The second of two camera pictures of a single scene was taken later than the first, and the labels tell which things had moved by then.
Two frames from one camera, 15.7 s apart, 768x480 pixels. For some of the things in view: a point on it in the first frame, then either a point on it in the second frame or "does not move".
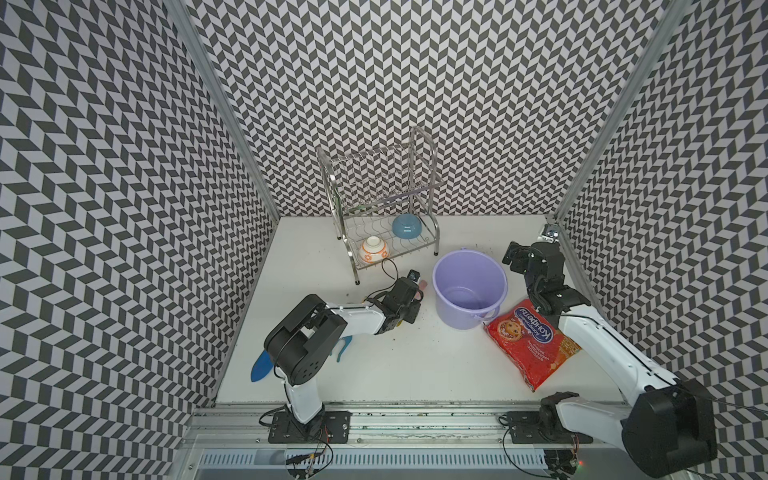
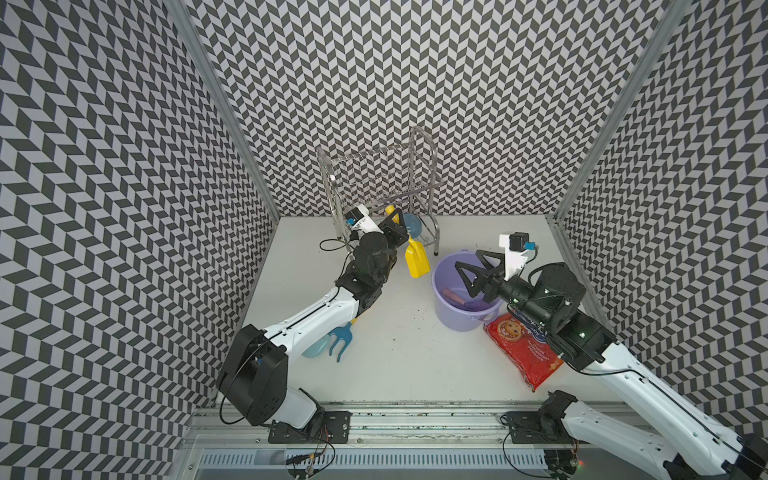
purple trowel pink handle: [422, 286] → [471, 305]
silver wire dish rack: [384, 201] does not move
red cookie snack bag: [533, 343] does not move
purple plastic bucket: [469, 286] does not move
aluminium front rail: [383, 427] does not move
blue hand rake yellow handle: [347, 342] does not move
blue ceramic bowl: [407, 226] does not move
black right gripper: [520, 251] → [496, 280]
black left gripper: [415, 306] → [398, 231]
